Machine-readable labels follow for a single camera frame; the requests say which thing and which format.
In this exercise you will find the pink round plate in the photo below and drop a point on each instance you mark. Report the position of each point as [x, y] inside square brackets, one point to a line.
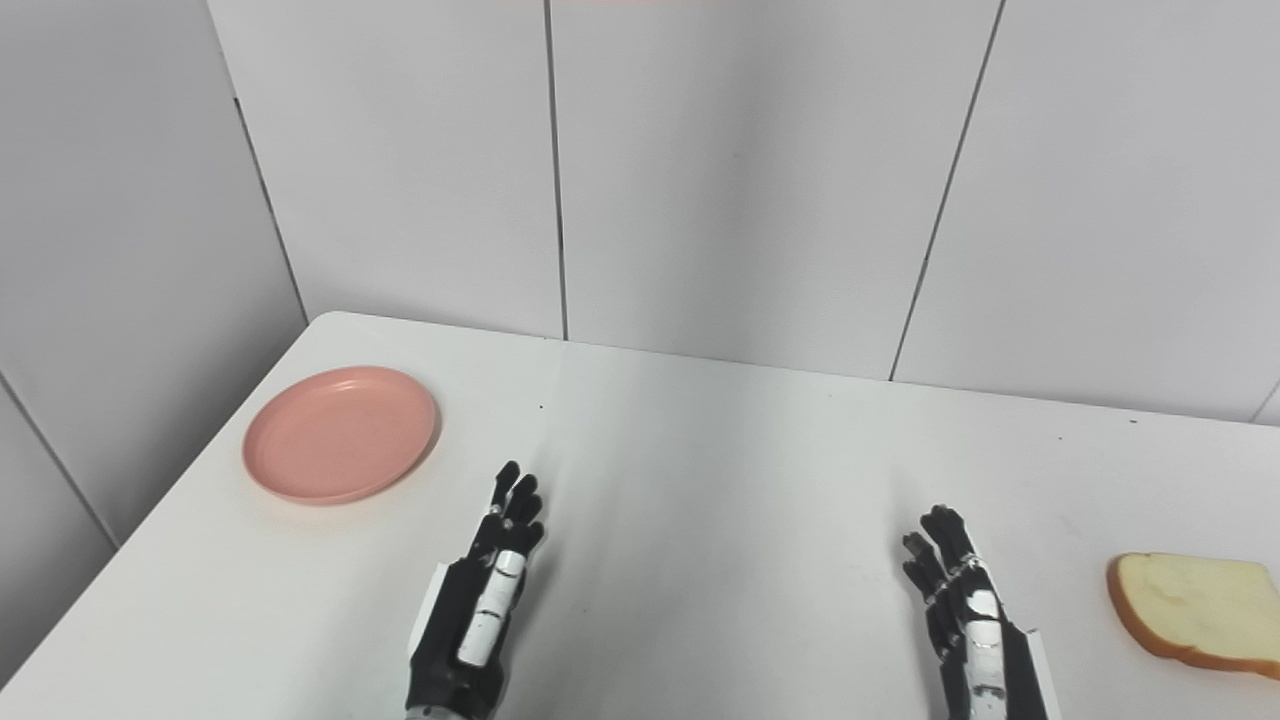
[340, 435]

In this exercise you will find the slice of white bread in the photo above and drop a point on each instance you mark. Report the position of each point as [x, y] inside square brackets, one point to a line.
[1195, 605]

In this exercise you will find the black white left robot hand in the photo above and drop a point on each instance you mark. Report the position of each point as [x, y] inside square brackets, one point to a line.
[445, 640]

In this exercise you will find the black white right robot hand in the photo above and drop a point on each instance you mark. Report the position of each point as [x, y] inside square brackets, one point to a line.
[1020, 680]

